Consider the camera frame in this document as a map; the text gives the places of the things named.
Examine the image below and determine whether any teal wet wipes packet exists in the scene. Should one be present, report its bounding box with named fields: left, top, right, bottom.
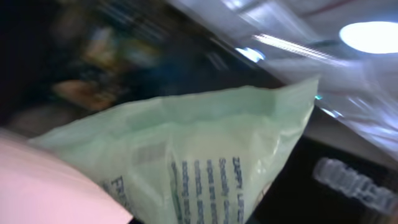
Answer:
left=31, top=78, right=318, bottom=223

